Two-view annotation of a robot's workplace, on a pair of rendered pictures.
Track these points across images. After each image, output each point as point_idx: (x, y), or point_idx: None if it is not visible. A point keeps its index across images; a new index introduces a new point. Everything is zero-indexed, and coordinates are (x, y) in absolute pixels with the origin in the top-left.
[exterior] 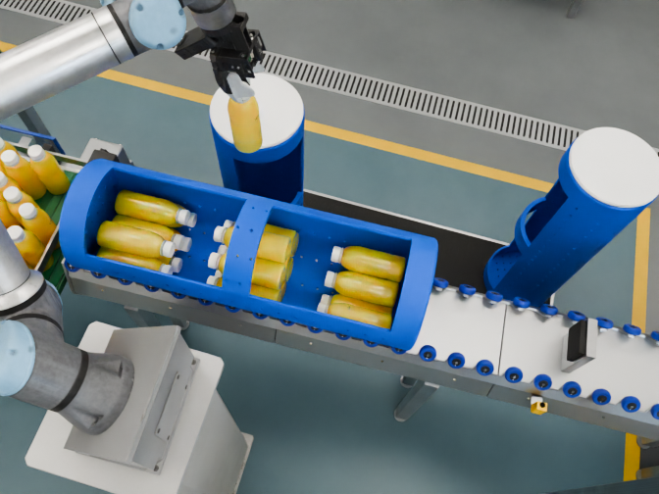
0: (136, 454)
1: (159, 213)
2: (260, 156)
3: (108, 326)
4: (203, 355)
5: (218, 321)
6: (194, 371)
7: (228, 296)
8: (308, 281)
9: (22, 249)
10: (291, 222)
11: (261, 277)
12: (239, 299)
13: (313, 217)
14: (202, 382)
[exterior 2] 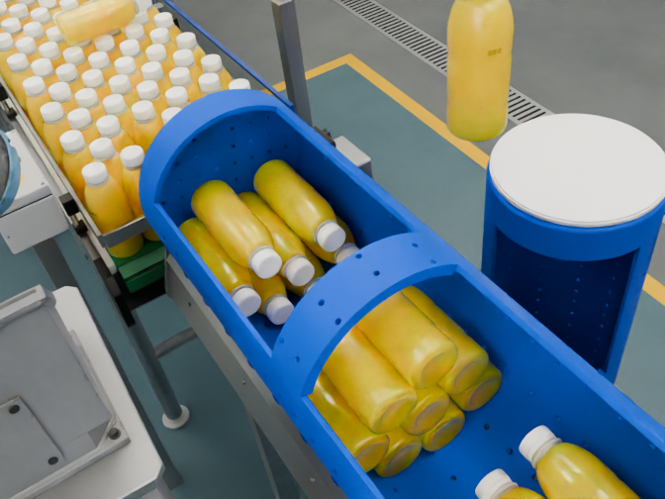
0: None
1: (297, 208)
2: (535, 235)
3: (80, 304)
4: (142, 438)
5: (288, 451)
6: (101, 451)
7: (275, 378)
8: (468, 480)
9: (128, 182)
10: (501, 345)
11: (352, 384)
12: (288, 396)
13: (519, 324)
14: (96, 481)
